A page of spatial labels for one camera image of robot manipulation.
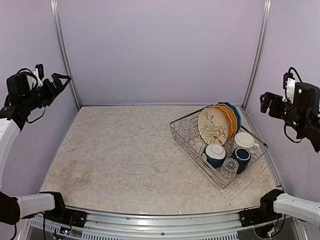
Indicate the teal white bowl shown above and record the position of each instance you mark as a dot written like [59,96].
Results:
[215,155]

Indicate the aluminium frame post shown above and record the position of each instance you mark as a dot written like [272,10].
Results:
[54,5]
[258,52]

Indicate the blue dotted plate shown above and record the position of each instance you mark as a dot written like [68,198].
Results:
[237,114]

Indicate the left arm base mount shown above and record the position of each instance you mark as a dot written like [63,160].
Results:
[70,217]

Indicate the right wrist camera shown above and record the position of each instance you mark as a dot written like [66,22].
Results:
[289,83]

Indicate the yellow dotted plate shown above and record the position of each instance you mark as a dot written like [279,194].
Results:
[228,120]
[234,117]

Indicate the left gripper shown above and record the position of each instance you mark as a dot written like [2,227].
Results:
[55,75]

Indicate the front aluminium rail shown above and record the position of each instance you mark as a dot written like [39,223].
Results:
[101,225]

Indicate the wire dish rack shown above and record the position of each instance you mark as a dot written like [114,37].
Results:
[196,149]

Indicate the cream bird pattern plate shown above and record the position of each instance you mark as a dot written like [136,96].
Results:
[212,126]

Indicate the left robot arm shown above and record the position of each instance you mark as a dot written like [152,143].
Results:
[15,208]

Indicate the right aluminium frame post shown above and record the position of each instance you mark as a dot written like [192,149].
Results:
[258,52]

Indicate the clear glass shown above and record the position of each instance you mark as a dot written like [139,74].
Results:
[229,169]
[186,130]

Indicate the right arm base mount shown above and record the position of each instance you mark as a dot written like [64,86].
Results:
[255,216]

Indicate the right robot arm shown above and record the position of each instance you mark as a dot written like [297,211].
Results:
[280,202]

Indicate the left aluminium frame post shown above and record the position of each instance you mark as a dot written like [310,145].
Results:
[54,5]

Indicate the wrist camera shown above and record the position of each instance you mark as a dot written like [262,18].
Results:
[289,83]
[39,73]

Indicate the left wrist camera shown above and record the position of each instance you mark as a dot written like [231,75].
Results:
[39,73]

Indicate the dark blue mug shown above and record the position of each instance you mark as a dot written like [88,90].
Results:
[243,157]

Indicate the clear glass front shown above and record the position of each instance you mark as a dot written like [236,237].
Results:
[229,169]

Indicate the white mug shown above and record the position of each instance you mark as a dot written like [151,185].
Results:
[245,140]

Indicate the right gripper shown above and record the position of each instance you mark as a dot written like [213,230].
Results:
[274,111]

